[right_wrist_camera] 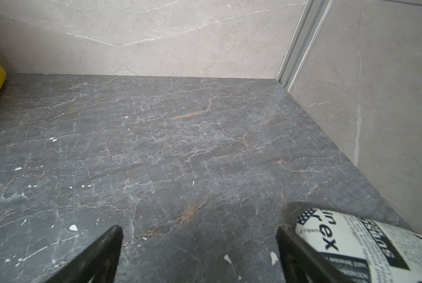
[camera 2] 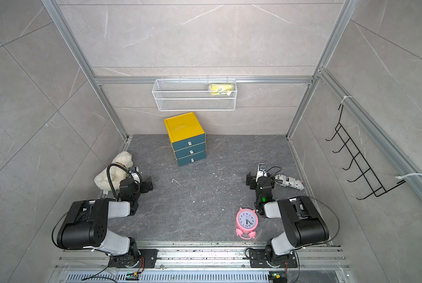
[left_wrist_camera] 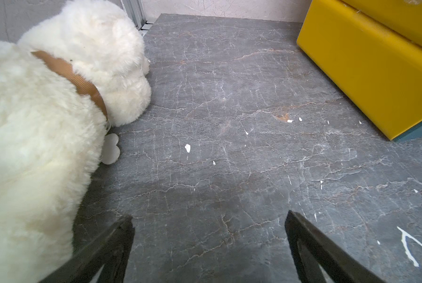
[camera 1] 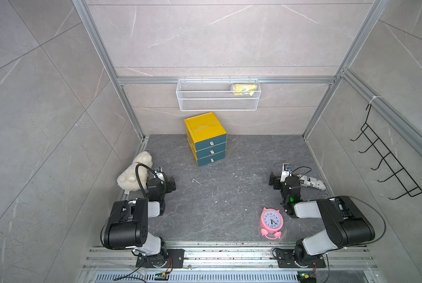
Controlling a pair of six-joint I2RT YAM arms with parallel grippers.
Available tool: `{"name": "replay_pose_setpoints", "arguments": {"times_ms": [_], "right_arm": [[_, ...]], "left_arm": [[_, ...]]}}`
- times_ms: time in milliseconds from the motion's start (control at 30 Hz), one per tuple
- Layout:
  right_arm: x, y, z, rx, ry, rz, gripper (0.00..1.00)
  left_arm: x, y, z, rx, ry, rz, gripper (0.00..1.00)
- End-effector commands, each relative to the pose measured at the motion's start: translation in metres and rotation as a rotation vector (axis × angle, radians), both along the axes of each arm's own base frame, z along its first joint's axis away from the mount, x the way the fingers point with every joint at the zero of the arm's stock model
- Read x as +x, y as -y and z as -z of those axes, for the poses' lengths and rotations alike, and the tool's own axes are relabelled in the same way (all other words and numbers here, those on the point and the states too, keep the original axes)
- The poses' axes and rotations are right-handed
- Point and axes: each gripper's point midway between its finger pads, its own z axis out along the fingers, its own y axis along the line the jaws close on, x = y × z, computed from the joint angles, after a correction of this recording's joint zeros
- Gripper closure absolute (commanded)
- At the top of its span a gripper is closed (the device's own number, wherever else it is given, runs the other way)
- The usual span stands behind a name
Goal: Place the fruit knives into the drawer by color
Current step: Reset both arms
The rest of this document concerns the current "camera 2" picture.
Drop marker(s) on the pink alarm clock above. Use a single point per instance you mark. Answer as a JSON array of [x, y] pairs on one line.
[[246, 223]]

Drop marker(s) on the yellow teal drawer cabinet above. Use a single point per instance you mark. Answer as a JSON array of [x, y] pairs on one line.
[[187, 138]]

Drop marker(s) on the white patterned toy shoe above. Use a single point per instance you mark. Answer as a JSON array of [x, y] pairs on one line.
[[287, 181]]

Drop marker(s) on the yellow item in basket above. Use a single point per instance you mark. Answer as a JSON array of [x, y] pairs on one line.
[[221, 89]]

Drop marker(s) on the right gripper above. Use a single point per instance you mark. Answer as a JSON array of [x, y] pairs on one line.
[[252, 180]]

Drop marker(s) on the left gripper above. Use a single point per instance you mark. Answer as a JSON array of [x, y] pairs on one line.
[[145, 188]]

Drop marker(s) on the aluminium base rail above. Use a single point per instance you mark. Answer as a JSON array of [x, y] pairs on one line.
[[206, 262]]

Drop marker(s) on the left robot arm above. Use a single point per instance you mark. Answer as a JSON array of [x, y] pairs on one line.
[[85, 227]]

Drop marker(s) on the white plush dog toy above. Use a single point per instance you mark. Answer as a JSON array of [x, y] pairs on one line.
[[123, 159]]

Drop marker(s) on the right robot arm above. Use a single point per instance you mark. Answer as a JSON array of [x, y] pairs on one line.
[[302, 223]]

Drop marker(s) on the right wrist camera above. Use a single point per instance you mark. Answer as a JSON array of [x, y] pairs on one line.
[[262, 168]]

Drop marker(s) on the white wire wall basket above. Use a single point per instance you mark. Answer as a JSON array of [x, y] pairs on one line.
[[192, 95]]

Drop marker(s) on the black wire wall hook rack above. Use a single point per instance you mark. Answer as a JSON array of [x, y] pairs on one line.
[[359, 161]]

